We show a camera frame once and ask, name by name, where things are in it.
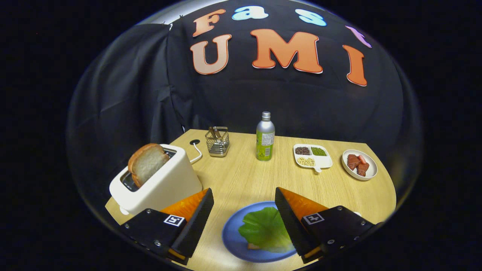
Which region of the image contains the green lettuce leaf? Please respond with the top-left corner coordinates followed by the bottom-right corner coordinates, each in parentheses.
top-left (238, 207), bottom-right (296, 253)

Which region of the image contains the black backdrop cloth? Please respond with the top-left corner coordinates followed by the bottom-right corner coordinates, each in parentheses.
top-left (67, 0), bottom-right (422, 211)

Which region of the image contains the white divided dish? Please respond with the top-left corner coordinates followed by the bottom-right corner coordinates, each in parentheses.
top-left (293, 143), bottom-right (333, 173)

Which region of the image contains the blue plate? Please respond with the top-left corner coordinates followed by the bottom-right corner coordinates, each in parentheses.
top-left (221, 201), bottom-right (298, 263)

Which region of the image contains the round-topped bread slice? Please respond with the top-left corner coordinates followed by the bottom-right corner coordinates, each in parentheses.
top-left (128, 143), bottom-right (171, 189)

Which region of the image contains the wire mesh utensil holder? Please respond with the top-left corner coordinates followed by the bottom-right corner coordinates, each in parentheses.
top-left (205, 126), bottom-right (230, 157)

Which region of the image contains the white toaster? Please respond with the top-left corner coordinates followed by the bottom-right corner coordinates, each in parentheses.
top-left (109, 144), bottom-right (203, 216)

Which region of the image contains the white round plate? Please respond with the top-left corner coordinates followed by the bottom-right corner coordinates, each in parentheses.
top-left (341, 149), bottom-right (378, 181)

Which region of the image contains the white toaster cable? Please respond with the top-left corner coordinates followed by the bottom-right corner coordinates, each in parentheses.
top-left (188, 142), bottom-right (203, 164)

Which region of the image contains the silver bottle with green label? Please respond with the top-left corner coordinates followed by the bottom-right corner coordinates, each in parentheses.
top-left (256, 111), bottom-right (275, 161)

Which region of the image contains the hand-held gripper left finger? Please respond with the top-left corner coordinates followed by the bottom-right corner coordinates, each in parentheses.
top-left (120, 188), bottom-right (215, 266)

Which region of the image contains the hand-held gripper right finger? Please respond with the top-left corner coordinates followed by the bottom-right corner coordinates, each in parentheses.
top-left (275, 187), bottom-right (383, 264)

